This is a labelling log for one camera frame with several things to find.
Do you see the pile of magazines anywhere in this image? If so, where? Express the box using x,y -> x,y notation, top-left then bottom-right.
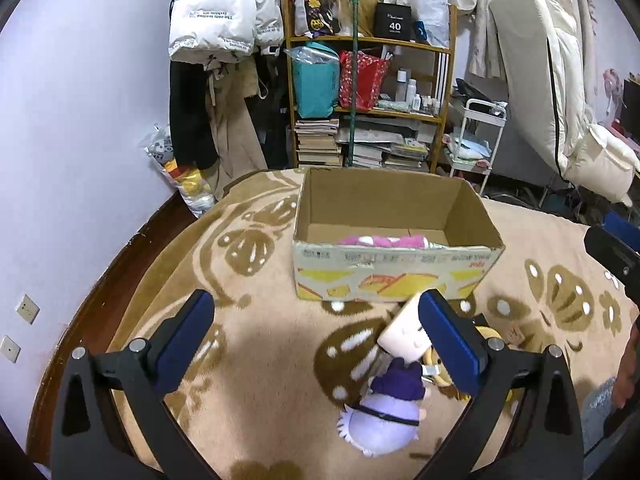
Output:
336,127 -> 431,170

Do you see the yellow plush toy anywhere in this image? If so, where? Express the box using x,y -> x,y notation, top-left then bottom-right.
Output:
422,325 -> 516,403

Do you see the white puffer jacket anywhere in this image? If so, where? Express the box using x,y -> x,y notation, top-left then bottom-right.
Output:
167,0 -> 283,63

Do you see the teal bag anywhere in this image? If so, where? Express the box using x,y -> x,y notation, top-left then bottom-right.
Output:
291,42 -> 341,120

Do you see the purple plush doll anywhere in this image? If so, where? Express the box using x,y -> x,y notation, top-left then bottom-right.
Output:
336,357 -> 433,458

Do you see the pink plush toy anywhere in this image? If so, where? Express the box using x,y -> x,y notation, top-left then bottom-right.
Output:
336,234 -> 431,250

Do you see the white utility cart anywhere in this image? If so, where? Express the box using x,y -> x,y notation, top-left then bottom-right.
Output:
445,97 -> 508,196

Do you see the beige patterned blanket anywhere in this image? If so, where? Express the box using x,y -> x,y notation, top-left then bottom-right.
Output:
107,167 -> 640,480

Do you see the colourful printed bag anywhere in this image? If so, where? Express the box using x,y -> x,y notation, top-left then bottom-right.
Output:
287,0 -> 336,38

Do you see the white cube plush toy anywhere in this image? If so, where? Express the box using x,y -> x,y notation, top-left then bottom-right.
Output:
376,294 -> 433,363

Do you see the white folded duvet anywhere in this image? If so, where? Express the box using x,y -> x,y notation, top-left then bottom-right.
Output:
487,0 -> 640,206

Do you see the plastic bag of plush toys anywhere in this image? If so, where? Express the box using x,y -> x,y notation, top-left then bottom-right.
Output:
144,125 -> 218,218

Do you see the printed cardboard box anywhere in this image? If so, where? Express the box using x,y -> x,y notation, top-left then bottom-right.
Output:
292,166 -> 506,303

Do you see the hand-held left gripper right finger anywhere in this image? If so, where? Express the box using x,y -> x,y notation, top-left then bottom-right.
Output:
415,289 -> 586,480

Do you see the wooden bookshelf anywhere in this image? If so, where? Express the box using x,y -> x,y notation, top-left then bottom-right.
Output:
281,0 -> 458,176

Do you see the blond wig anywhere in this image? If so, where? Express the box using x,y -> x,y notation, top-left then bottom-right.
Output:
334,0 -> 383,36

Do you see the green pole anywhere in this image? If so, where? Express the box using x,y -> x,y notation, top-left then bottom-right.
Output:
346,0 -> 362,168

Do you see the white wall socket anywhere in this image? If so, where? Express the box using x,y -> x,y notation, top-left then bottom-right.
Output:
15,294 -> 41,325
0,335 -> 22,363

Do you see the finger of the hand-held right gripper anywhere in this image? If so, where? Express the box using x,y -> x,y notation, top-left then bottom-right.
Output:
602,210 -> 640,253
584,225 -> 640,307

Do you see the black box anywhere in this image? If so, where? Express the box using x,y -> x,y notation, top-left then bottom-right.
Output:
374,2 -> 413,43

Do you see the beige hanging coat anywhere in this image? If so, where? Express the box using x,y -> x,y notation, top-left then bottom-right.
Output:
202,57 -> 268,196

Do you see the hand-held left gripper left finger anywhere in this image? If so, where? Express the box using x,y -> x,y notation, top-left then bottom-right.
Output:
50,289 -> 221,480

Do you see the black tote bag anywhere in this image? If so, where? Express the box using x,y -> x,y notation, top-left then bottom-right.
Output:
245,52 -> 292,168

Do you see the black hanging garment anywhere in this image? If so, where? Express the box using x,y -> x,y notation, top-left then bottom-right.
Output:
168,60 -> 218,170

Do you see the stack of books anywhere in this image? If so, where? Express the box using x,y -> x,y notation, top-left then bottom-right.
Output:
294,117 -> 341,167

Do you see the red patterned bag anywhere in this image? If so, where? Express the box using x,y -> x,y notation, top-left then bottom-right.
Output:
338,50 -> 392,111

